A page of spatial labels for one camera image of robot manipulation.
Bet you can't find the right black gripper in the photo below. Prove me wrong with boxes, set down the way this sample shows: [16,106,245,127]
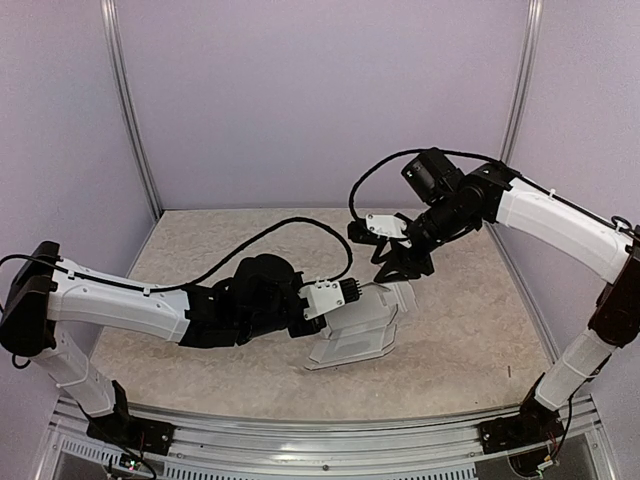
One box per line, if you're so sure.
[371,192,477,283]

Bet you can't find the white paper box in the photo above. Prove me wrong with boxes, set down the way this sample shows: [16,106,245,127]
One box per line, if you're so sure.
[305,281,417,371]

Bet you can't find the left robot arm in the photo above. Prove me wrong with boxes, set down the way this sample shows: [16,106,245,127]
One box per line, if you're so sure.
[1,242,344,445]

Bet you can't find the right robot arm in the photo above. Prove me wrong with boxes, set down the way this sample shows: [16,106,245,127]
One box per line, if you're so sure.
[360,148,639,444]

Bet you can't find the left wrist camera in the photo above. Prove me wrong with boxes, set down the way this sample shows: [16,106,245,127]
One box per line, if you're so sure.
[298,278,361,320]

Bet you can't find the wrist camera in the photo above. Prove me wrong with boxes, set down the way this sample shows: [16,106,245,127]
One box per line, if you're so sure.
[298,278,361,320]
[347,214,411,246]

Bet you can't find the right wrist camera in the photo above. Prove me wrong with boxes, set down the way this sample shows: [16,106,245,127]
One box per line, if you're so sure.
[347,214,411,246]

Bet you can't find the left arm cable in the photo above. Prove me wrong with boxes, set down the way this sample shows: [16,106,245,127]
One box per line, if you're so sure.
[0,216,354,371]

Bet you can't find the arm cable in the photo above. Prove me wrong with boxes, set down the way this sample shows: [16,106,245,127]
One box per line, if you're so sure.
[347,146,640,241]
[0,216,354,371]

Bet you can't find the front aluminium rail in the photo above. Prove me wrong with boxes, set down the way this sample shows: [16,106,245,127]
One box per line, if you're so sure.
[33,396,621,479]

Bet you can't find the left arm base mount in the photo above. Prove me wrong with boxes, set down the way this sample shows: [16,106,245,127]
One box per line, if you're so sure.
[87,417,176,456]

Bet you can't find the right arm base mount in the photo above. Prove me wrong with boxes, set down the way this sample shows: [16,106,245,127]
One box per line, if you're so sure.
[477,414,564,454]

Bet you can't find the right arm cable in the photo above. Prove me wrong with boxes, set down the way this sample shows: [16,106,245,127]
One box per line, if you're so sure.
[347,146,640,241]

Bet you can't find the right aluminium frame post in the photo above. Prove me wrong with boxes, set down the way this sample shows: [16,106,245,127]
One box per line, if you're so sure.
[500,0,544,164]

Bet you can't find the aluminium frame post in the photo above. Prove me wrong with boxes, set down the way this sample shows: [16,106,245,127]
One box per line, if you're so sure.
[500,0,544,164]
[100,0,164,222]

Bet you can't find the left aluminium frame post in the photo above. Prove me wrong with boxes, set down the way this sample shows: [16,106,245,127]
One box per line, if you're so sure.
[100,0,164,222]

